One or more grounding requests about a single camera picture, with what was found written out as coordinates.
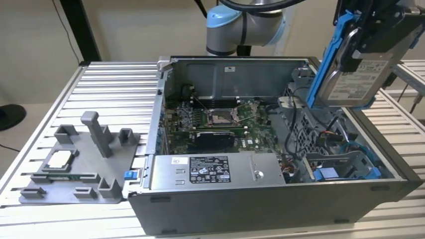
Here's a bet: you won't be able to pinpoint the silver power supply unit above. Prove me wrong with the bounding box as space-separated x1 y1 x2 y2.
147 153 286 190

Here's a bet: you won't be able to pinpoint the silver case handle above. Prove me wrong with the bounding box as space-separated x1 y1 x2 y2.
157 56 171 73

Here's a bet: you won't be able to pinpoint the black wire in case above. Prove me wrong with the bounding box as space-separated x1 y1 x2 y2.
283 86 320 161

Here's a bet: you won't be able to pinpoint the black upright bar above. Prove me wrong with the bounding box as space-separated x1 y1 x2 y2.
58 0 102 62

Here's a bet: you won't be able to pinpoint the black graphics card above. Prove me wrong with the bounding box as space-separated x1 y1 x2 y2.
194 131 237 153

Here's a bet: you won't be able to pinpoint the thin black hanging cables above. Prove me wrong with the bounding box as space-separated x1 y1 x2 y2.
191 0 210 16

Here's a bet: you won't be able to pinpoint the silver CPU chip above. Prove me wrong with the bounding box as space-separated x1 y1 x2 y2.
43 150 75 169

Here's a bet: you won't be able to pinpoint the metal socket cover frame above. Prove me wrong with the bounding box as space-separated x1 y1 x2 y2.
231 100 258 120

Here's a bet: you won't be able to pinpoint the RAM slot with white clips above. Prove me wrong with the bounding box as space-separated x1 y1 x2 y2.
189 96 241 108
190 125 249 135

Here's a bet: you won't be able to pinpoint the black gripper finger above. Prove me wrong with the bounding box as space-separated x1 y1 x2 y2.
340 0 407 73

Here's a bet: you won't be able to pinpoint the green RAM stick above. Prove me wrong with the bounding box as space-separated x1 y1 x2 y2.
45 174 97 181

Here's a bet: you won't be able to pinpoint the green motherboard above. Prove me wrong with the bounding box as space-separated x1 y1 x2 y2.
163 97 282 154

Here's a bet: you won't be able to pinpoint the CPU socket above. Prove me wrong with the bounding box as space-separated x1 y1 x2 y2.
207 108 239 125

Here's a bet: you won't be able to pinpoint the grey metal disk bay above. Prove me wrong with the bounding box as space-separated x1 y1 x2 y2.
267 82 395 182

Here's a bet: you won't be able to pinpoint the thin metal locking lever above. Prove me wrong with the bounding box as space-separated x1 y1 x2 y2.
194 96 209 111

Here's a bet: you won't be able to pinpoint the grey plastic parts rack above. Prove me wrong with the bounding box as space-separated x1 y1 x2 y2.
17 111 142 205

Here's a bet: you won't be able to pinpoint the dark grey PC case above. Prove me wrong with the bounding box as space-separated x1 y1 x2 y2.
127 56 425 236

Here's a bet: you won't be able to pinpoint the orange black power wire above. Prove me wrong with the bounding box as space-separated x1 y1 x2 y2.
318 128 343 148

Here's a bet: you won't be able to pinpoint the hard disk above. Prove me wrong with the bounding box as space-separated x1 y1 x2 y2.
304 9 419 111

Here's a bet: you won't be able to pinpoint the installed disk blue carrier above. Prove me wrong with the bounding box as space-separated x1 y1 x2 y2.
312 166 380 181

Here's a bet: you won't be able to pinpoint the blue data wire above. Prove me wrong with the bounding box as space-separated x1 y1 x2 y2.
340 141 378 171

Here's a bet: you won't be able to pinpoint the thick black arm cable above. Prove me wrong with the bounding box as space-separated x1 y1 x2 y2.
218 0 307 13

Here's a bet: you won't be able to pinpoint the black round stand base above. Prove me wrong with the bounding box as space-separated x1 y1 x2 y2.
0 104 26 132

